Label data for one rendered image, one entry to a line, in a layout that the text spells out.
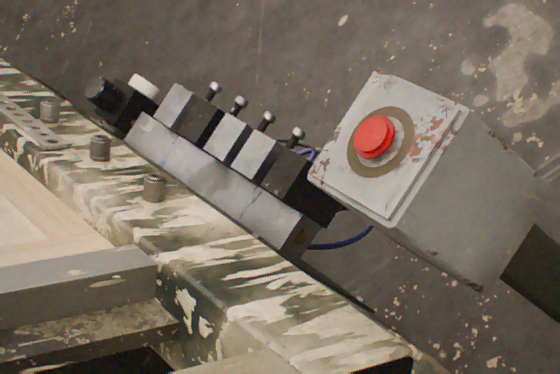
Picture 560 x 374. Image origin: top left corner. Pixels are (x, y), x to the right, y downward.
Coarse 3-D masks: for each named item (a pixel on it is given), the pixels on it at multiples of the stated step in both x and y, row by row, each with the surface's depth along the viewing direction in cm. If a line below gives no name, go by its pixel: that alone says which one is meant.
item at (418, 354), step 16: (32, 80) 279; (352, 304) 184; (400, 336) 175; (128, 352) 156; (144, 352) 158; (416, 352) 172; (64, 368) 131; (80, 368) 135; (96, 368) 140; (112, 368) 146; (128, 368) 152; (144, 368) 158; (160, 368) 161; (416, 368) 170; (432, 368) 168; (448, 368) 172
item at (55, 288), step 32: (64, 256) 106; (96, 256) 107; (128, 256) 108; (0, 288) 98; (32, 288) 99; (64, 288) 101; (96, 288) 104; (128, 288) 106; (0, 320) 99; (32, 320) 101
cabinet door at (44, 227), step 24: (0, 168) 130; (0, 192) 124; (24, 192) 125; (48, 192) 126; (0, 216) 118; (24, 216) 119; (48, 216) 119; (72, 216) 120; (0, 240) 113; (24, 240) 114; (48, 240) 114; (72, 240) 114; (96, 240) 115; (0, 264) 107
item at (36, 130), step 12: (0, 96) 144; (0, 108) 140; (12, 108) 141; (12, 120) 137; (24, 120) 137; (36, 120) 137; (36, 132) 133; (48, 132) 134; (48, 144) 130; (60, 144) 130
